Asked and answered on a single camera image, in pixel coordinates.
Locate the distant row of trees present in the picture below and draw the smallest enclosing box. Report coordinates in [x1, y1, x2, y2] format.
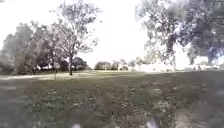
[72, 56, 144, 72]

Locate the green grass field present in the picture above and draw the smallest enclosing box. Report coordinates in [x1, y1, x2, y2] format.
[0, 69, 224, 128]

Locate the tall bare-branched tree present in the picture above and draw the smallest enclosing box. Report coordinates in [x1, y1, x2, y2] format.
[49, 0, 102, 77]

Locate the thin sapling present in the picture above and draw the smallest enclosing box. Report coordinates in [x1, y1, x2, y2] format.
[52, 61, 60, 81]

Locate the large leafy tree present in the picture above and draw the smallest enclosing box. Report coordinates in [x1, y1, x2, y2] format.
[134, 0, 188, 72]
[181, 0, 224, 67]

